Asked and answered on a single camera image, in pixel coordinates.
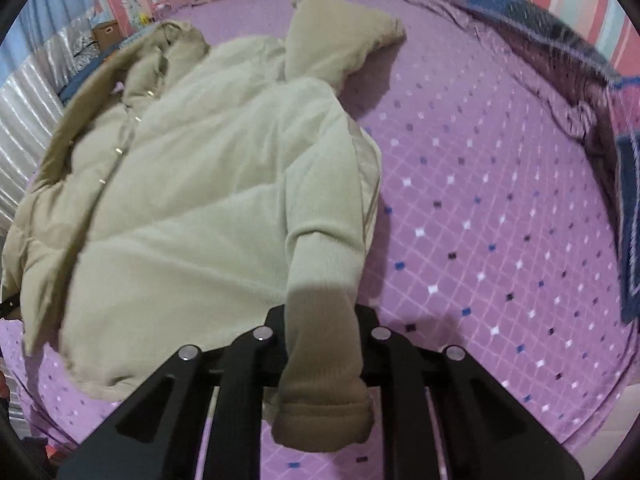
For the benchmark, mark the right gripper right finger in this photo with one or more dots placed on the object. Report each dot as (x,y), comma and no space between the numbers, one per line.
(444,416)

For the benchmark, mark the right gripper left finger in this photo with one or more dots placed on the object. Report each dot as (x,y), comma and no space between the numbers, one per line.
(198,416)

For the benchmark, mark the beige puffer jacket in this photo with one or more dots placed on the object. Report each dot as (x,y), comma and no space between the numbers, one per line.
(186,191)

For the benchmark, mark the purple diamond-pattern bed sheet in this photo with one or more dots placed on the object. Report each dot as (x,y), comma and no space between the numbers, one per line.
(491,232)

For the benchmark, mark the blue purple patchwork blanket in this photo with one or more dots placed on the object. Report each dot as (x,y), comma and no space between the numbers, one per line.
(605,124)

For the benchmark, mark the blue fabric beside bed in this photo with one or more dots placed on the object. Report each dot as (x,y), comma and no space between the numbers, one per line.
(67,93)

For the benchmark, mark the brown cardboard box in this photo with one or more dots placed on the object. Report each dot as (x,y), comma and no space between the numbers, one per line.
(107,34)

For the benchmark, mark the silver white curtain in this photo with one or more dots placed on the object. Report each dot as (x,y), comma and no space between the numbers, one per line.
(36,64)

